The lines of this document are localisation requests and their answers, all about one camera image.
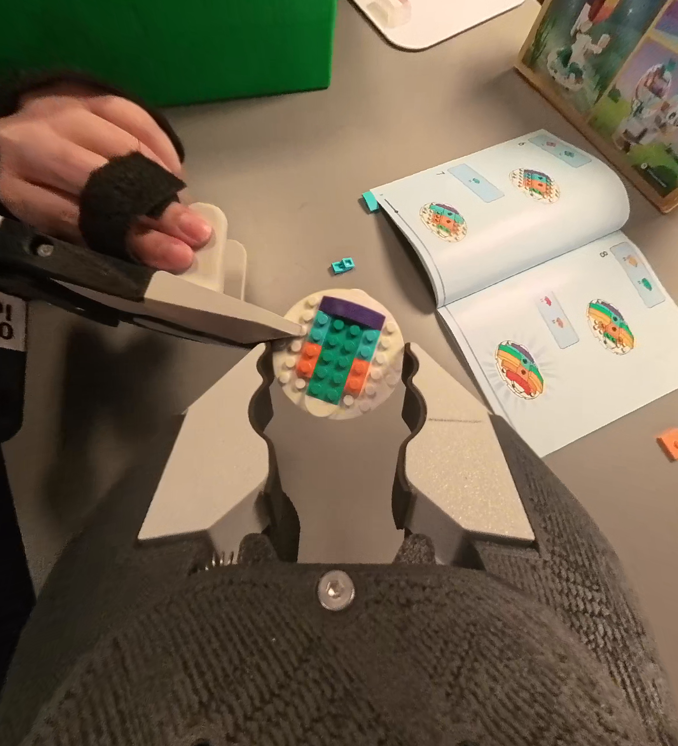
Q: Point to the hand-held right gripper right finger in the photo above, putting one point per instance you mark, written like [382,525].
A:
[467,472]

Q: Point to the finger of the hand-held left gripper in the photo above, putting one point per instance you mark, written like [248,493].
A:
[210,312]

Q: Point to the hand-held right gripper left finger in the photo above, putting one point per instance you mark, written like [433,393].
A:
[210,466]

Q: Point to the round cream lego plate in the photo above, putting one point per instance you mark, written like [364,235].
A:
[374,396]

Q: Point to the dark green lego plate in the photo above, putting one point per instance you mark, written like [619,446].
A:
[336,361]

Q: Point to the purple lego brick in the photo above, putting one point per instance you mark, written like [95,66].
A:
[353,313]

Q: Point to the light blue instruction booklet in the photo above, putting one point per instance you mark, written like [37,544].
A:
[549,262]

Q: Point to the small teal lego piece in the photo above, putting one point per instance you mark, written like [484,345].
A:
[343,266]

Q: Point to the teal square lego plate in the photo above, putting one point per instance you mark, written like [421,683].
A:
[369,203]

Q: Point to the orange square lego plate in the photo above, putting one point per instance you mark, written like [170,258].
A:
[676,444]

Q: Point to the small clear lego piece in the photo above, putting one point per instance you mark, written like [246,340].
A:
[388,9]

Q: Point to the colourful lego set box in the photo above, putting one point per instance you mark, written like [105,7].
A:
[619,87]

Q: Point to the person's left hand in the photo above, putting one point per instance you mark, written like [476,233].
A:
[82,140]

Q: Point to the green plastic bin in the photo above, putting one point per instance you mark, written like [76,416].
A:
[141,46]

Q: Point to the wooden-top white tilting stand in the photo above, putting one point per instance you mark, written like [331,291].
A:
[432,23]

